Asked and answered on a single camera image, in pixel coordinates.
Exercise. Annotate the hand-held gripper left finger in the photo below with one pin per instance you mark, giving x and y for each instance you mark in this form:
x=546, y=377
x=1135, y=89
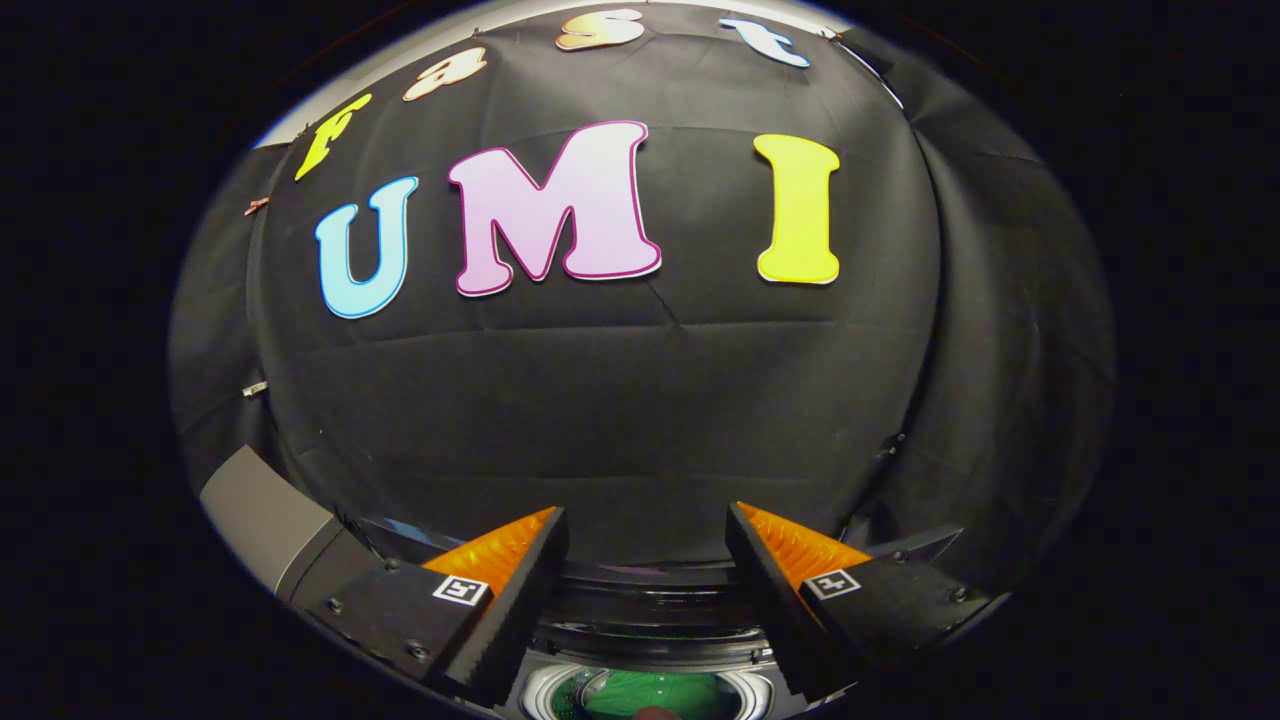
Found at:
x=520, y=610

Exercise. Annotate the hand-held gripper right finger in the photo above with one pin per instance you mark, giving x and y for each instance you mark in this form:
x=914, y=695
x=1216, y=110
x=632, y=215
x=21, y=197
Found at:
x=775, y=600

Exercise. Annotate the dark washing machine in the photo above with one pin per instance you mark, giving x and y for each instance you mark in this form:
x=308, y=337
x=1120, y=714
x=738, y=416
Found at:
x=650, y=650

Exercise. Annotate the green polo shirt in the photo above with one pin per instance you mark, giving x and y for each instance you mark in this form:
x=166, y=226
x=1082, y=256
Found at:
x=650, y=692

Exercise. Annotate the black backdrop cloth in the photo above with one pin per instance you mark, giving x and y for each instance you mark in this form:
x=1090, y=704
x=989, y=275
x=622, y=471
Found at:
x=650, y=420

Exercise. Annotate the white clip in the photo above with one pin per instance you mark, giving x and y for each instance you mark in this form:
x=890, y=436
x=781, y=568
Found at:
x=255, y=388

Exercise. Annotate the pink clip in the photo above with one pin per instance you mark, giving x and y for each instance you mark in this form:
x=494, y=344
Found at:
x=257, y=206

